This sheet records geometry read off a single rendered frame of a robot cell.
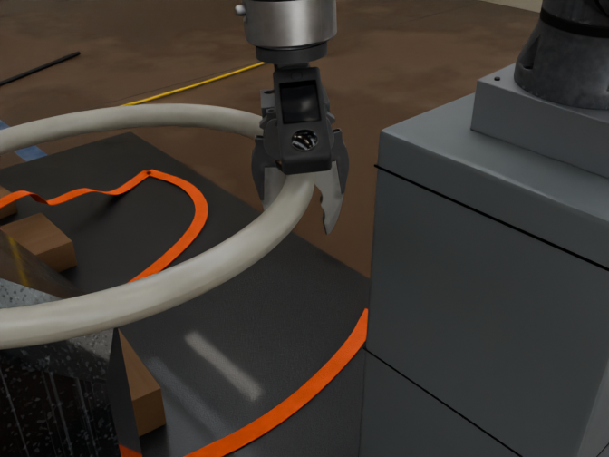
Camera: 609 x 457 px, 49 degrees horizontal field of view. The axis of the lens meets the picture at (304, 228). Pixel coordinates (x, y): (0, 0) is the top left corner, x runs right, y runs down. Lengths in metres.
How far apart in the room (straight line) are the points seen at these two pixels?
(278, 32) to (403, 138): 0.38
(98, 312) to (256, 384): 1.25
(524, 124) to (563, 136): 0.06
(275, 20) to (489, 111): 0.44
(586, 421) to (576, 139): 0.37
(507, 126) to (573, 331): 0.29
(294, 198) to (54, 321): 0.24
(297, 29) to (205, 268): 0.24
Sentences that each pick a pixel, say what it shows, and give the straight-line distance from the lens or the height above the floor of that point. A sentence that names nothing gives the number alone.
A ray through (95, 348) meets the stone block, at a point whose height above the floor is 0.57.
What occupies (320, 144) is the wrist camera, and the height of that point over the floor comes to 0.99.
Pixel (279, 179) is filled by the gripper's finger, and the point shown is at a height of 0.92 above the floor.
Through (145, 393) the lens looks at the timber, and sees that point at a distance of 1.58.
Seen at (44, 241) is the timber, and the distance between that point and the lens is 2.24.
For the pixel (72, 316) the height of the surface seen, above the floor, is 0.93.
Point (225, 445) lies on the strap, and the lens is 1.61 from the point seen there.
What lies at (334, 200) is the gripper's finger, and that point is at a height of 0.89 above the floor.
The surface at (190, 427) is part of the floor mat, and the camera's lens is 1.66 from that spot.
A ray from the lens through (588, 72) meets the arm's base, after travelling 0.93.
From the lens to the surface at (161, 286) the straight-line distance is 0.52.
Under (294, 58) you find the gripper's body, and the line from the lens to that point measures 0.65.
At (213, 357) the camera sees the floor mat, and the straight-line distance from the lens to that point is 1.82.
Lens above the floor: 1.24
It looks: 32 degrees down
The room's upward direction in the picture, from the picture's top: straight up
